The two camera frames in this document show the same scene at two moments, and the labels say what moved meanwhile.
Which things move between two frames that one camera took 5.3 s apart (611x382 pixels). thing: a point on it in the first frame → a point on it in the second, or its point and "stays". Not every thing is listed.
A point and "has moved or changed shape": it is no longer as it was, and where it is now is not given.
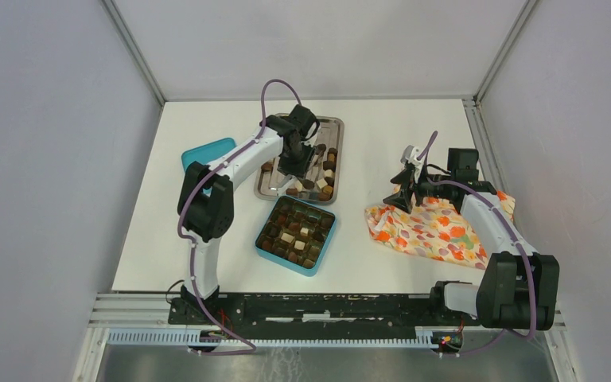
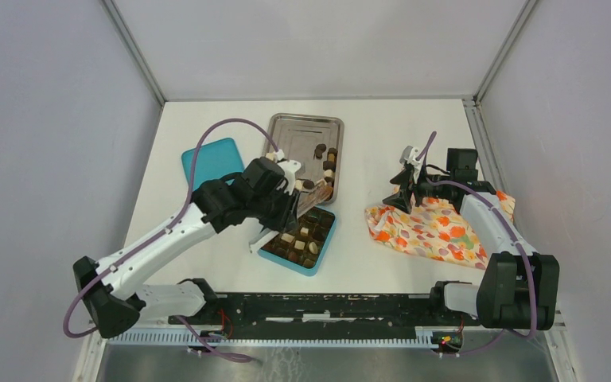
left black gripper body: x=297 y=162 → x=277 y=214
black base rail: x=318 y=311 stays
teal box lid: x=208 y=153 stays
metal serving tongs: x=282 y=189 has moved or changed shape
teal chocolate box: x=296 y=235 stays
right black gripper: x=402 y=198 stays
